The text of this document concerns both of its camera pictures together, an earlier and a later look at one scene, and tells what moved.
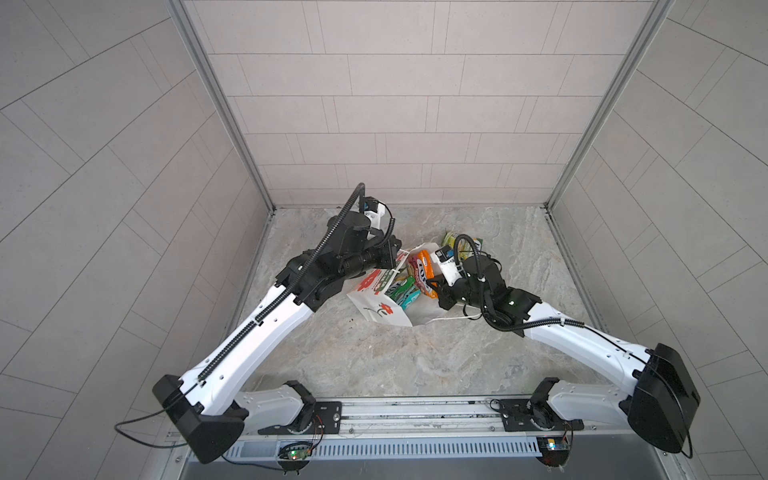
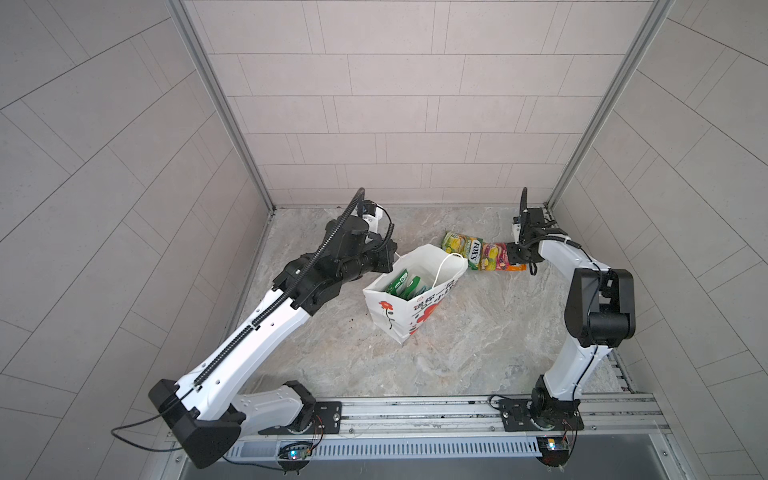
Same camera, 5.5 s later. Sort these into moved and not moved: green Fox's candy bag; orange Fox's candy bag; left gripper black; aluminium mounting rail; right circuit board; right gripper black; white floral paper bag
Moved: white floral paper bag; orange Fox's candy bag; right gripper black
Not moved: left gripper black; right circuit board; green Fox's candy bag; aluminium mounting rail
